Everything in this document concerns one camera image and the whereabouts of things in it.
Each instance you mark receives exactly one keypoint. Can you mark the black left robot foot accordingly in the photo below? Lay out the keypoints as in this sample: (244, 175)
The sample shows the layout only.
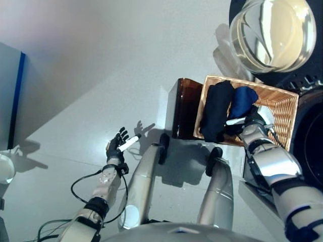
(164, 143)

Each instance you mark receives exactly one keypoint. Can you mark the rectangular wicker laundry basket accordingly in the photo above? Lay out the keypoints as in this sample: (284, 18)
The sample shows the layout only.
(282, 108)

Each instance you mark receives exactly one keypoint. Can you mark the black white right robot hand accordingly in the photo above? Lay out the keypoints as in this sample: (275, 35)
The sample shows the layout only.
(263, 117)

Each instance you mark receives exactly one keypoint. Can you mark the white round lamp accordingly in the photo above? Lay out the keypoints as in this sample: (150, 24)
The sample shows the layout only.
(5, 167)

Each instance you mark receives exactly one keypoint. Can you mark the round glass washing machine door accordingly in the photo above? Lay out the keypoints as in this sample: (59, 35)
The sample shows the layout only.
(272, 35)

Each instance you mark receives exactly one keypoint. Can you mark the silver robot torso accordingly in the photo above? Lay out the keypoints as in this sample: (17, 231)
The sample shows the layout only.
(191, 233)

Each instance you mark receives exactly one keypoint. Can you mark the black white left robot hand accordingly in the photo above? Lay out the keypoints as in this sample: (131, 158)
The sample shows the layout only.
(114, 148)

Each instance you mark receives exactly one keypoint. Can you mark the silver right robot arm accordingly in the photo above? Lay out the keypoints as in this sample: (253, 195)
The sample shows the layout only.
(277, 164)

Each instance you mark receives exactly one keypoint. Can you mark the black garment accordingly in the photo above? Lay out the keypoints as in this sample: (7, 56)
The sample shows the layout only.
(217, 111)

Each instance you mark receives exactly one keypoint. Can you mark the black right robot foot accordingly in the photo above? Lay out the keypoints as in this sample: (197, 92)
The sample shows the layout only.
(214, 156)

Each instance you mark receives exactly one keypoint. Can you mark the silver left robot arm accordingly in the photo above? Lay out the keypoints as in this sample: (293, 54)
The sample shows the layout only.
(101, 191)

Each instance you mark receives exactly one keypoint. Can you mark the amber translucent acrylic stool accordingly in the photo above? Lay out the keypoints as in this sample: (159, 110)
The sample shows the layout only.
(186, 106)

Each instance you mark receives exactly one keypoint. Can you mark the black robot foot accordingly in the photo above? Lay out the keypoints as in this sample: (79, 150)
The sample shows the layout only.
(214, 156)
(164, 143)

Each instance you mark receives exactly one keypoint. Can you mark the blue garment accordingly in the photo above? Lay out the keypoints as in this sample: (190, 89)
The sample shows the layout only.
(243, 100)

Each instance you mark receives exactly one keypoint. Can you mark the silver right robot leg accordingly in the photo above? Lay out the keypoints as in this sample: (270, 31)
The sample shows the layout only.
(219, 191)

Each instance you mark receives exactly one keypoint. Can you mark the dark baseboard strip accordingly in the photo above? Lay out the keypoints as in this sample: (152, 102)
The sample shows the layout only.
(16, 100)

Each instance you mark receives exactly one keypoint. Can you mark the grey front-load washing machine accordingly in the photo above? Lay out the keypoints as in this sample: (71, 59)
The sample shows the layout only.
(313, 141)

